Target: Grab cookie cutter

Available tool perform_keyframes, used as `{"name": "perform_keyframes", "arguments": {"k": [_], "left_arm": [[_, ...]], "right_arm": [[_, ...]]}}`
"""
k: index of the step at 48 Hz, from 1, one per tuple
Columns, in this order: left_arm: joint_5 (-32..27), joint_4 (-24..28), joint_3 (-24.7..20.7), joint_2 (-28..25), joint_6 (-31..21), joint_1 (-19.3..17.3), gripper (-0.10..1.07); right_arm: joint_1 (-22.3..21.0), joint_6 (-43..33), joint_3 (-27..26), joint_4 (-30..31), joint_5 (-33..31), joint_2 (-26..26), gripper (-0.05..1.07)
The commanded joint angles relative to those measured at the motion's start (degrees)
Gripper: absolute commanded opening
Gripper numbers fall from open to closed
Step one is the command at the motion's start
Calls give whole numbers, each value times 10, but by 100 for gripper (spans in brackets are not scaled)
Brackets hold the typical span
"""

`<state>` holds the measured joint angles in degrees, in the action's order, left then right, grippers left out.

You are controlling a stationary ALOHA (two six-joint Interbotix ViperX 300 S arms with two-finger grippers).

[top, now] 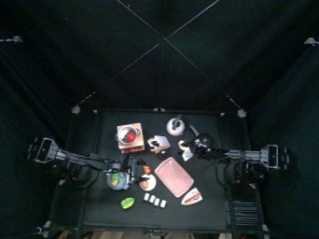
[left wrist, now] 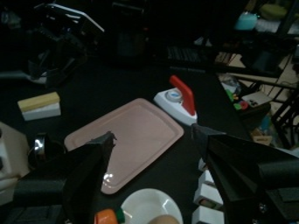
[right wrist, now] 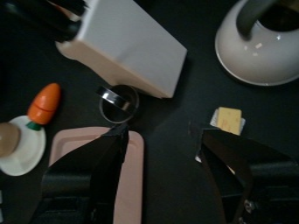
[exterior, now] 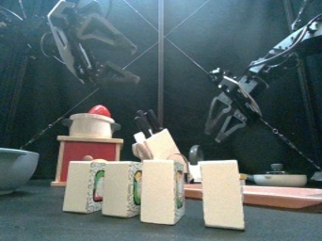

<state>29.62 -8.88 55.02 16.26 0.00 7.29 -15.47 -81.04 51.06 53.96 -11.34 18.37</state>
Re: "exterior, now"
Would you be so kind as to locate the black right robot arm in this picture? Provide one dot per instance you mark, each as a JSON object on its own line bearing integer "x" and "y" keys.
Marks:
{"x": 288, "y": 40}

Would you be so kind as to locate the grey wheel toy cutter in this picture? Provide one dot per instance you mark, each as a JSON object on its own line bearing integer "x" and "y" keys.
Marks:
{"x": 195, "y": 157}

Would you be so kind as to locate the thin metal cookie cutter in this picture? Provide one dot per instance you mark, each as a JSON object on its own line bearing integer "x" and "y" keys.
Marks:
{"x": 177, "y": 153}

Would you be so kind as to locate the red rounded toy piece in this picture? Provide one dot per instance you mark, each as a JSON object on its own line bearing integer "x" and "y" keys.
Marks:
{"x": 98, "y": 110}

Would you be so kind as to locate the wooden toy knife block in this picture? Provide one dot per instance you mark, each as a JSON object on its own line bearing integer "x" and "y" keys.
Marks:
{"x": 160, "y": 146}

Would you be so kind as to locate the white toy pot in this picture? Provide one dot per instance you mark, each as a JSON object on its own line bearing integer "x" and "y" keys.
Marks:
{"x": 89, "y": 125}

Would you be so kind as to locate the white toy pan with lid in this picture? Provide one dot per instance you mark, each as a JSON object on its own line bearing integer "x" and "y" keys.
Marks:
{"x": 280, "y": 179}

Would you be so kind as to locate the white printed toy block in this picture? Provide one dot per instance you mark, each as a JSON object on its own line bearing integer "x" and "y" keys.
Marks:
{"x": 221, "y": 194}
{"x": 118, "y": 188}
{"x": 159, "y": 191}
{"x": 78, "y": 188}

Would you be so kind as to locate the pink tray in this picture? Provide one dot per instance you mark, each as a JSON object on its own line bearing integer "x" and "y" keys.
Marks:
{"x": 272, "y": 196}

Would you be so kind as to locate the red wooden toy stove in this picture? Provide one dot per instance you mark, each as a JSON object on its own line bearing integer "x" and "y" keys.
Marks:
{"x": 89, "y": 150}

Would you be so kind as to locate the small grey object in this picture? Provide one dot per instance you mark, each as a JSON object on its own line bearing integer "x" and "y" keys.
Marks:
{"x": 316, "y": 176}

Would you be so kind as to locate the blue-grey bowl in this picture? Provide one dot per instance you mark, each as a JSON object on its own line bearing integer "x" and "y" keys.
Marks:
{"x": 12, "y": 169}

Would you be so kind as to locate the grey metal frame pole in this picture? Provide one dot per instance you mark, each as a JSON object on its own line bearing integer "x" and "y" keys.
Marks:
{"x": 160, "y": 62}

